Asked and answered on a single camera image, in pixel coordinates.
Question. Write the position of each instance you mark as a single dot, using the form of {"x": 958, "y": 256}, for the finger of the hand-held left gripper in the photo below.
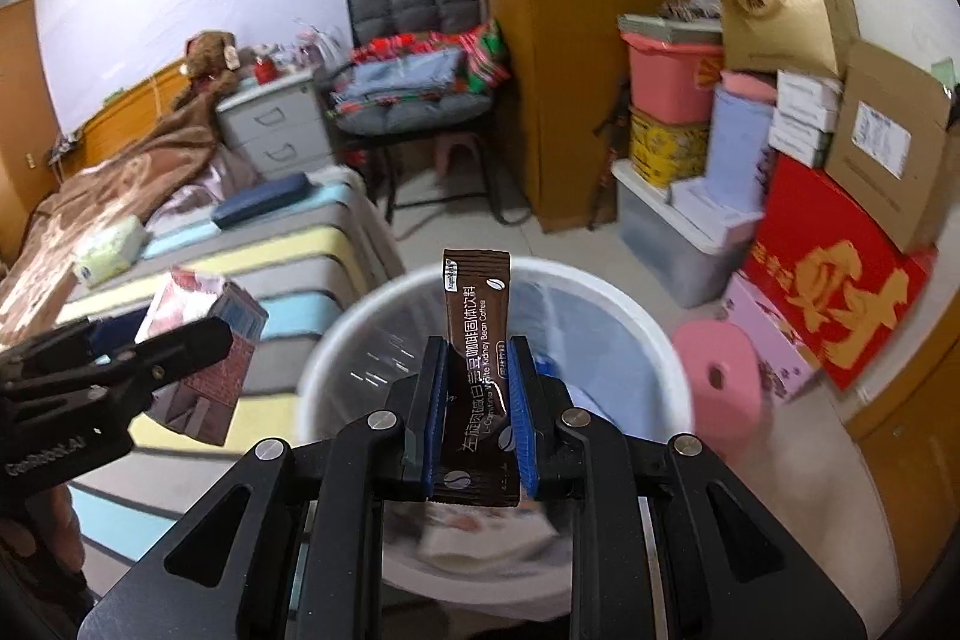
{"x": 60, "y": 344}
{"x": 187, "y": 344}

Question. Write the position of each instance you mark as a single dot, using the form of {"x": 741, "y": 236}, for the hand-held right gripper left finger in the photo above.
{"x": 436, "y": 415}

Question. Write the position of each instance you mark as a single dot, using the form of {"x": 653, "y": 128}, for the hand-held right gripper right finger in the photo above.
{"x": 525, "y": 415}

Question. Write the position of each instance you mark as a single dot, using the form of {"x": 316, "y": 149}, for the small printed drink carton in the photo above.
{"x": 187, "y": 299}

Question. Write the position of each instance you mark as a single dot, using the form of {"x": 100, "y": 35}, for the brown coffee sachet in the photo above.
{"x": 480, "y": 347}

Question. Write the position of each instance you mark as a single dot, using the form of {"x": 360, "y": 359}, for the white round trash bin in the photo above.
{"x": 652, "y": 340}

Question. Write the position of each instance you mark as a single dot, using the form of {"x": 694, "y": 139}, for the person's left hand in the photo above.
{"x": 62, "y": 527}

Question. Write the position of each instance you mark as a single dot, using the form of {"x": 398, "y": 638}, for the green white tissue pack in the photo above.
{"x": 109, "y": 250}

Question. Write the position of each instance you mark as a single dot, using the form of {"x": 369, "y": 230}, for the dark blue glasses case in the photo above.
{"x": 262, "y": 199}

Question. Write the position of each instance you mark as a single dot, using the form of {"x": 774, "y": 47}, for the brown patterned blanket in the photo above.
{"x": 112, "y": 183}

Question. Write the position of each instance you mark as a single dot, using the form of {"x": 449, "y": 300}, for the pale bed sheet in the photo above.
{"x": 225, "y": 175}

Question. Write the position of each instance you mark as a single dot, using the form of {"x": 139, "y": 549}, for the pink round stool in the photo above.
{"x": 712, "y": 400}

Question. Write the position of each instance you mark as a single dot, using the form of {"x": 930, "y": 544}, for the clear storage bin white lid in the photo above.
{"x": 660, "y": 250}

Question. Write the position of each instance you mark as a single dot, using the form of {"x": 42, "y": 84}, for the wooden headboard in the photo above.
{"x": 127, "y": 123}

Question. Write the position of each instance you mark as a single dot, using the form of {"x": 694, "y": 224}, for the grey drawer nightstand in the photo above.
{"x": 274, "y": 123}

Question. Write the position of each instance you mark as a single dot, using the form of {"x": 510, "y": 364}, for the tall wooden cabinet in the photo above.
{"x": 26, "y": 100}

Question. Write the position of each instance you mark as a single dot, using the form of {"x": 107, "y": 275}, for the pink floral box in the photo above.
{"x": 772, "y": 340}

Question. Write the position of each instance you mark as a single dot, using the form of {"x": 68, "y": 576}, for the black folding stick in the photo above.
{"x": 609, "y": 160}

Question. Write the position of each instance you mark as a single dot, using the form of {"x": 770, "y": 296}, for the small pink plastic stool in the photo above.
{"x": 459, "y": 145}

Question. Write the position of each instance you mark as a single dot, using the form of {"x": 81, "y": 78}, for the white flat box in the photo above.
{"x": 712, "y": 205}

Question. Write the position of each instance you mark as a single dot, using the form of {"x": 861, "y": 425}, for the red mug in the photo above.
{"x": 264, "y": 72}

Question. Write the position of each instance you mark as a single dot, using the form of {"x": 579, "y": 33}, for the brown teddy bear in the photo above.
{"x": 210, "y": 59}

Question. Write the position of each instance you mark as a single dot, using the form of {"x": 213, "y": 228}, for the grey seat cushion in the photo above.
{"x": 420, "y": 115}

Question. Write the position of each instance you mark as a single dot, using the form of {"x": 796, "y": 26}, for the yellow patterned box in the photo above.
{"x": 667, "y": 149}

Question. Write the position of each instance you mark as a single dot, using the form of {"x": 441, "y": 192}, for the small pink cosmetic bottles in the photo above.
{"x": 307, "y": 51}

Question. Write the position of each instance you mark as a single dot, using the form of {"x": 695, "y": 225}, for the red gold gift box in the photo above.
{"x": 825, "y": 280}

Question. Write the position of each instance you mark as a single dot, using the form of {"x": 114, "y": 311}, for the lavender cylindrical box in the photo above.
{"x": 739, "y": 153}

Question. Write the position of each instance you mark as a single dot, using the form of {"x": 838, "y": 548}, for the folded blue cloth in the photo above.
{"x": 405, "y": 78}

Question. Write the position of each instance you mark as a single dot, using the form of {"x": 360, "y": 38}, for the folded clothes pile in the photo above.
{"x": 484, "y": 59}

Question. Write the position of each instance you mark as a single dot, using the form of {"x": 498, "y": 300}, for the pink storage bin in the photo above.
{"x": 667, "y": 81}

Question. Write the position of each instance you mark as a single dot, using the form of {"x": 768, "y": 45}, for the wooden wardrobe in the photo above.
{"x": 577, "y": 48}

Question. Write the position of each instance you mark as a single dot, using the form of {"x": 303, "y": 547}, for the small white box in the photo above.
{"x": 804, "y": 117}
{"x": 800, "y": 147}
{"x": 808, "y": 89}

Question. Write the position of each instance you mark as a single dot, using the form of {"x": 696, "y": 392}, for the low wooden cabinet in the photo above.
{"x": 915, "y": 460}

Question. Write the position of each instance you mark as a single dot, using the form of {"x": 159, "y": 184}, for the grey flat box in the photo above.
{"x": 667, "y": 27}

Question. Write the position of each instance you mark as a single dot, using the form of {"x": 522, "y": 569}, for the cardboard box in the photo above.
{"x": 885, "y": 153}

